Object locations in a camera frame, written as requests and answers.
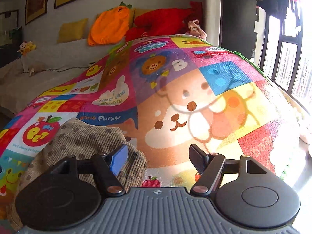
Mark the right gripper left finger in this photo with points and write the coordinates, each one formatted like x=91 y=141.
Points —
x=71 y=191

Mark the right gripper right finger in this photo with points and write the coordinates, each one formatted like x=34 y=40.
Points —
x=243 y=190

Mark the colourful cartoon play mat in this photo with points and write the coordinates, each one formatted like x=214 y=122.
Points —
x=165 y=93

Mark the beige sofa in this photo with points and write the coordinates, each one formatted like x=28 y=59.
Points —
x=65 y=61

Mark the small beige plush toy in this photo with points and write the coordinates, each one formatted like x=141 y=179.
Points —
x=34 y=67

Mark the small yellow plush toy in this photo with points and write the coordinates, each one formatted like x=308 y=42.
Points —
x=26 y=47

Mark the yellow square cushion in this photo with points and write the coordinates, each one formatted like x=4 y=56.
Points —
x=72 y=31

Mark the glass fish tank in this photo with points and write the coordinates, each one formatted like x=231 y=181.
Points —
x=11 y=37

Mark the orange pumpkin plush cushion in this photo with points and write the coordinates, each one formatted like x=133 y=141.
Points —
x=111 y=25

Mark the red padded jacket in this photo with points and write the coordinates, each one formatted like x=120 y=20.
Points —
x=161 y=22

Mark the red gold framed picture left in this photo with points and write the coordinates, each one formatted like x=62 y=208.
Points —
x=34 y=9

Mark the black window frame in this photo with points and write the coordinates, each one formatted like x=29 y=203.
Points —
x=286 y=54

